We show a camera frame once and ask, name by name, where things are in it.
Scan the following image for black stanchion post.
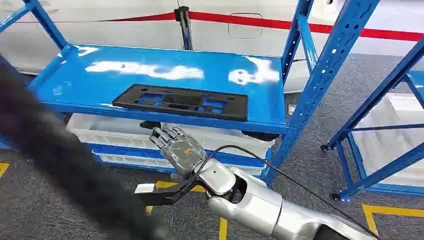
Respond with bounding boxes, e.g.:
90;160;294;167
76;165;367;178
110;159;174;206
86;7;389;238
173;0;194;51

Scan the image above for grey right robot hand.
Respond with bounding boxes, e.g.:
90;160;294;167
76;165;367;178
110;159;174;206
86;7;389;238
148;126;208;180

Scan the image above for black camera bracket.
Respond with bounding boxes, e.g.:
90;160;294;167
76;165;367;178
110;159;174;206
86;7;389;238
134;180;207;207

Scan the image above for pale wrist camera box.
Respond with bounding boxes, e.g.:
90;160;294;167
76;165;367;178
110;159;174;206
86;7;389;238
134;183;157;195

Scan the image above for blue metal shelf rack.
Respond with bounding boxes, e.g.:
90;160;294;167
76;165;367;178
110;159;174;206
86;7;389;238
0;0;381;187
320;36;424;204

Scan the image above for black plastic panel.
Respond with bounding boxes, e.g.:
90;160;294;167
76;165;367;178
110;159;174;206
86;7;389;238
111;84;249;122

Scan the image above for red barrier belt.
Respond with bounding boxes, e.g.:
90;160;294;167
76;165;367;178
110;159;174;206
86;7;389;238
14;10;424;43

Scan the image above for blurred black cable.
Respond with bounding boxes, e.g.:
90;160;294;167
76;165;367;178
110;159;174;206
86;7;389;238
0;54;180;240

